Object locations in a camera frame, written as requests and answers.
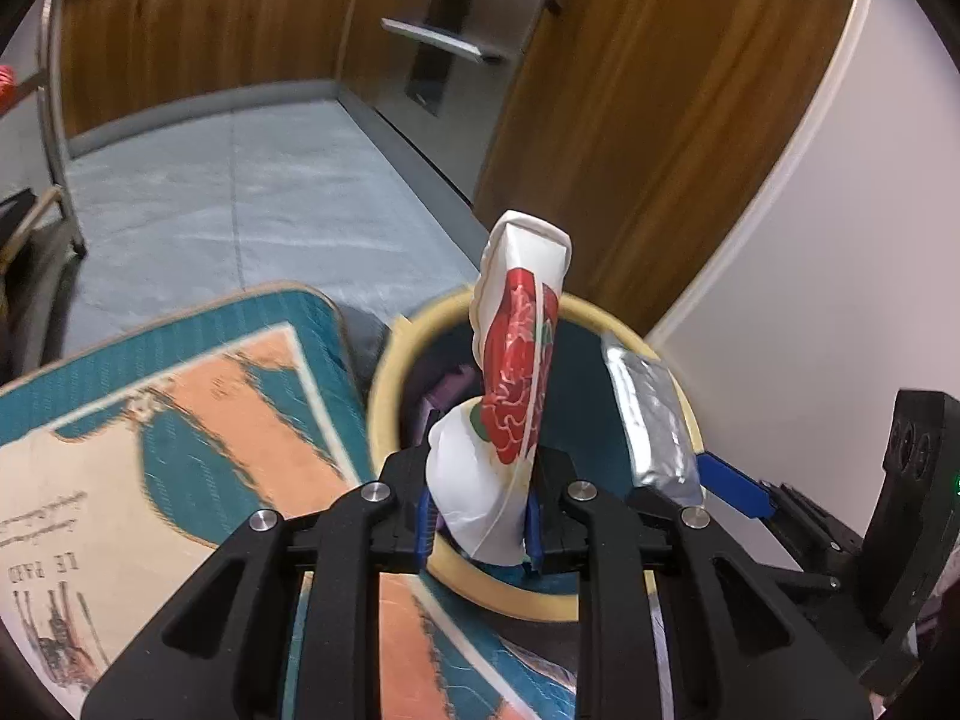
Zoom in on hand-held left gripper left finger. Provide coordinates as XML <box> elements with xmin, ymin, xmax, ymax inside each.
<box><xmin>81</xmin><ymin>450</ymin><xmax>437</xmax><ymax>720</ymax></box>

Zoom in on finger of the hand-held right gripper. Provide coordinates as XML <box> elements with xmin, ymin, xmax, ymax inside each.
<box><xmin>697</xmin><ymin>453</ymin><xmax>865</xmax><ymax>595</ymax></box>

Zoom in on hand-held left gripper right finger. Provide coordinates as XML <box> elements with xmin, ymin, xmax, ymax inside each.
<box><xmin>525</xmin><ymin>446</ymin><xmax>875</xmax><ymax>720</ymax></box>

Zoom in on silver foil packet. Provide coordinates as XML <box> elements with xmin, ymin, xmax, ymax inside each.
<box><xmin>600</xmin><ymin>334</ymin><xmax>707</xmax><ymax>505</ymax></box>

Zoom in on teal bin with cream rim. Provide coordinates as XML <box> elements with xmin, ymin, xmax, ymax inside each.
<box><xmin>366</xmin><ymin>291</ymin><xmax>707</xmax><ymax>623</ymax></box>

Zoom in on white and red snack packet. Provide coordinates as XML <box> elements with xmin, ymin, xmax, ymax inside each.
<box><xmin>424</xmin><ymin>210</ymin><xmax>574</xmax><ymax>568</ymax></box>

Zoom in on purple wrapper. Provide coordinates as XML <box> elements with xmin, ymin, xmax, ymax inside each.
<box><xmin>424</xmin><ymin>371</ymin><xmax>481</xmax><ymax>430</ymax></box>

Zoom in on teal and orange printed mat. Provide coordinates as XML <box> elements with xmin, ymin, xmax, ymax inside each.
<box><xmin>0</xmin><ymin>281</ymin><xmax>580</xmax><ymax>720</ymax></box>

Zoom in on tall wooden cabinet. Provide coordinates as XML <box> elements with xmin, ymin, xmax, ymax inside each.
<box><xmin>472</xmin><ymin>0</ymin><xmax>865</xmax><ymax>340</ymax></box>

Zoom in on black item with wooden edge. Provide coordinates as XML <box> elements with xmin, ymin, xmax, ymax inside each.
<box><xmin>0</xmin><ymin>186</ymin><xmax>67</xmax><ymax>275</ymax></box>

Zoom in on wooden base cabinets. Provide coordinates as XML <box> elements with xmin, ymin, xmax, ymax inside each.
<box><xmin>58</xmin><ymin>0</ymin><xmax>355</xmax><ymax>142</ymax></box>

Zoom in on built-in oven with steel handles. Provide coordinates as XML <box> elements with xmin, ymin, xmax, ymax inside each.
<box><xmin>337</xmin><ymin>0</ymin><xmax>557</xmax><ymax>197</ymax></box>

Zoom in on metal chair frame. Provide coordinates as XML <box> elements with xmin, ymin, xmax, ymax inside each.
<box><xmin>34</xmin><ymin>0</ymin><xmax>89</xmax><ymax>256</ymax></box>

